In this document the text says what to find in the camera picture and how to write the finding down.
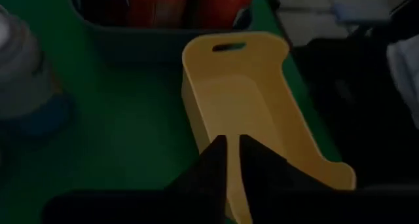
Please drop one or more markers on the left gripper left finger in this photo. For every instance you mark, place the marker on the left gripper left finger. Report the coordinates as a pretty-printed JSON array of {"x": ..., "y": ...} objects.
[{"x": 203, "y": 191}]

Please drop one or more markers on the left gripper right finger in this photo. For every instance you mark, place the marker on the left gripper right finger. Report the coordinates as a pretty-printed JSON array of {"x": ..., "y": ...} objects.
[{"x": 278, "y": 191}]

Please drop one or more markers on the yellow plastic bin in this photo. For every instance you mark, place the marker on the yellow plastic bin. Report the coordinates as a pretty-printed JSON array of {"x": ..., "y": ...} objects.
[{"x": 235, "y": 103}]

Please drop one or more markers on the grey-blue plastic bin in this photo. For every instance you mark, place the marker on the grey-blue plastic bin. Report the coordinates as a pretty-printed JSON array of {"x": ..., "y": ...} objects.
[{"x": 147, "y": 44}]

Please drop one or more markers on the red Fanta soda can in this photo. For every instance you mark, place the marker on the red Fanta soda can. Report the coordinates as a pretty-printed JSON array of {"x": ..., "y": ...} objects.
[
  {"x": 157, "y": 8},
  {"x": 222, "y": 4}
]

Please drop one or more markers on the white Spindrift can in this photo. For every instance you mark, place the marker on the white Spindrift can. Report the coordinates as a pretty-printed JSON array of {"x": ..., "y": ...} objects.
[{"x": 23, "y": 70}]

